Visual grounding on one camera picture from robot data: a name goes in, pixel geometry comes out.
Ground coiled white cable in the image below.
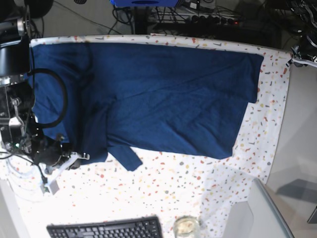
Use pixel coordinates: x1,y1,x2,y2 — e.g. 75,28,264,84
4,153,54,204

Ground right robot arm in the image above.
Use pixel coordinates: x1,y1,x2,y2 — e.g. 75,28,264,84
0,0,80,172

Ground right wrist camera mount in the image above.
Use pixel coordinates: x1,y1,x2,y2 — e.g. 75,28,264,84
39,133,90,195

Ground terrazzo pattern table cloth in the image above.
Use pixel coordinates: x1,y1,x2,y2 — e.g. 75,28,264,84
0,34,291,238

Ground black computer keyboard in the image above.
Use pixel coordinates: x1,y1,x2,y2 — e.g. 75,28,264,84
47,216,163,238

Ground dark blue t-shirt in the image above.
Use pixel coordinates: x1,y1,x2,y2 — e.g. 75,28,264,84
33,43,264,171

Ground blue box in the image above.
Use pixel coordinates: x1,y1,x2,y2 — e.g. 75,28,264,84
110,0,184,7

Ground black wire rack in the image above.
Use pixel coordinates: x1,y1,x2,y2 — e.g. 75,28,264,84
148,6,243,25

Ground clear glass jar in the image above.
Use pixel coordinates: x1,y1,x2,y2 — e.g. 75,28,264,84
173,216,200,238

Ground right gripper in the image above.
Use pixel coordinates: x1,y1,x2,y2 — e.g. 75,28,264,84
33,140,81,170

